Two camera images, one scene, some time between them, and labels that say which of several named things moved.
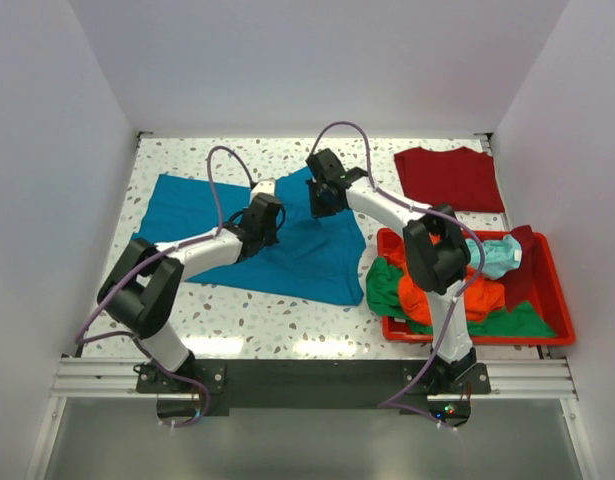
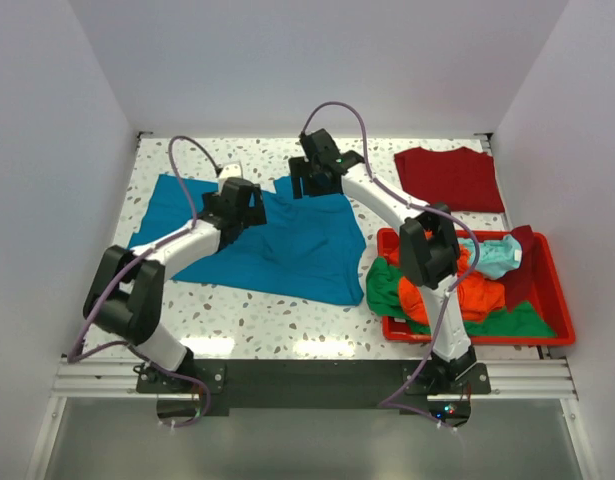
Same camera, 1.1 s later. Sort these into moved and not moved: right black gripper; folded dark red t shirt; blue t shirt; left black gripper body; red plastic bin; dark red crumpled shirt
Moved: right black gripper; left black gripper body
Not moved: dark red crumpled shirt; blue t shirt; red plastic bin; folded dark red t shirt
